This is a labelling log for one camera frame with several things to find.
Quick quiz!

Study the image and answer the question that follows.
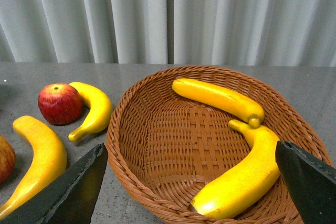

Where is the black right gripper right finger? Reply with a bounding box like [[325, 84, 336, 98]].
[[275, 141, 335, 223]]

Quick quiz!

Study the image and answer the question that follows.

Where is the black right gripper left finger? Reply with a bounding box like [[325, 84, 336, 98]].
[[1, 143, 108, 223]]

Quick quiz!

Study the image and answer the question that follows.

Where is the long yellow banana on table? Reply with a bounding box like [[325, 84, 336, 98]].
[[1, 115, 67, 219]]

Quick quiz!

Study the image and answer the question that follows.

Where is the yellow banana in basket front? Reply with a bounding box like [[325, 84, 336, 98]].
[[188, 120, 280, 219]]

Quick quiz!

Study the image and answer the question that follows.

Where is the yellow banana in basket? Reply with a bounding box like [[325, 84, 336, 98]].
[[188, 120, 280, 219], [171, 78, 265, 128]]

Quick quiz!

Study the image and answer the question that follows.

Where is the red-yellow apple at edge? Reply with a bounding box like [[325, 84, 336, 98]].
[[0, 136, 16, 184]]

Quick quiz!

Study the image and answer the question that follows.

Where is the small curved yellow banana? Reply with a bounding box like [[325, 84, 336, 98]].
[[68, 81, 113, 142]]

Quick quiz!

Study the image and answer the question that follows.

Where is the red apple on table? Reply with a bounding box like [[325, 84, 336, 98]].
[[38, 83, 83, 125]]

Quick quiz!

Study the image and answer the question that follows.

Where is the brown wicker basket right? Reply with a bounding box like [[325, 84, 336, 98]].
[[106, 66, 332, 223]]

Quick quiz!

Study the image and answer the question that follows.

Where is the yellow banana in basket rear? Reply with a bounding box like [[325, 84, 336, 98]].
[[171, 78, 265, 128]]

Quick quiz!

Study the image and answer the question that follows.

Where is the grey-white curtain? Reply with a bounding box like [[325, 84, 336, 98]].
[[1, 0, 335, 67]]

